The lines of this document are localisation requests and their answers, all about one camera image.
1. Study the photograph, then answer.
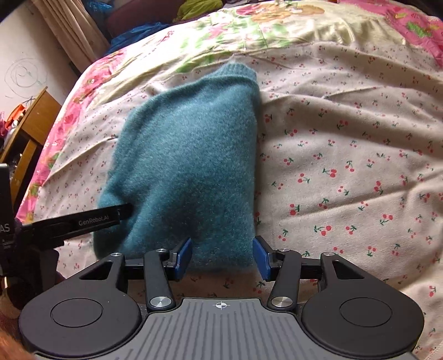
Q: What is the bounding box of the green cushion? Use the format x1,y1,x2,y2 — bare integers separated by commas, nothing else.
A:
173,0,224,22

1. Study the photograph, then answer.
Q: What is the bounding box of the cherry print bed sheet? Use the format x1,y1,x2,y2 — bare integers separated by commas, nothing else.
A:
20,35,442,359

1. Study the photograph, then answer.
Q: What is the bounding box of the floral pink quilt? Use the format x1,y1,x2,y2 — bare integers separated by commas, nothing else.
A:
15,0,443,226

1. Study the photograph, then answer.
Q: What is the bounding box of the wooden side cabinet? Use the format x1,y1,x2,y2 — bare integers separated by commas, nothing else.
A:
1,87,61,213

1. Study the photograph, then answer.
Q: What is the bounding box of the blue cloth on sofa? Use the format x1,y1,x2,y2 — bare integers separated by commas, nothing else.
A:
105,22,171,55

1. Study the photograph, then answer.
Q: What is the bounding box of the blue plastic bag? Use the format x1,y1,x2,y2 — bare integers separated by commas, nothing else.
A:
83,0,114,15

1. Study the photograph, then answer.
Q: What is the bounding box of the maroon sofa bench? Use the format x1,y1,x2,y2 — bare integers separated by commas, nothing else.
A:
105,0,188,39

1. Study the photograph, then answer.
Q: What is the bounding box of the teal fuzzy sweater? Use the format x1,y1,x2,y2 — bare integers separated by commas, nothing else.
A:
93,63,261,270

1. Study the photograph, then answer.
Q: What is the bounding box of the left beige curtain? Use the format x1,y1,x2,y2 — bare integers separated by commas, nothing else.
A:
32,0,109,72

